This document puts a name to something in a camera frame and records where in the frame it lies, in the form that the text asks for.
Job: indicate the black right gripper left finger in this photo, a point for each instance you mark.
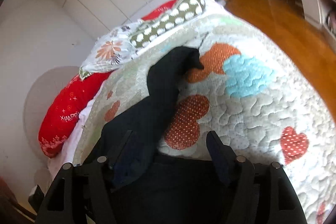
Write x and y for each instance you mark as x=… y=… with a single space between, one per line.
x=79 y=191

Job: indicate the green white patterned pillow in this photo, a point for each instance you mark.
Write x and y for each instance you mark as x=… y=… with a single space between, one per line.
x=181 y=12

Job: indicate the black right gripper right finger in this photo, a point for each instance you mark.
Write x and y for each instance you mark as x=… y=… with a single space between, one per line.
x=257 y=193

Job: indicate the red Happy pillow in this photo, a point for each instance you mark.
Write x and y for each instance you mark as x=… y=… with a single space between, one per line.
x=63 y=114

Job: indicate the floral white pillow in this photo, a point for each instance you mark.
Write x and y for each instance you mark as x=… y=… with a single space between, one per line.
x=110 y=51

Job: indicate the round grey headboard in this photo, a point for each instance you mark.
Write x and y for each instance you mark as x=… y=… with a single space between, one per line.
x=38 y=100

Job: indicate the heart patterned quilt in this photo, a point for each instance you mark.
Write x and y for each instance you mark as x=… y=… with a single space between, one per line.
x=250 y=93

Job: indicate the white bed sheet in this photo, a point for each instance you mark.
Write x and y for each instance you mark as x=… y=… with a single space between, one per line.
x=69 y=147

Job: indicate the black pants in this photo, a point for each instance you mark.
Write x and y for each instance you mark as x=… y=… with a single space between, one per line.
x=144 y=186

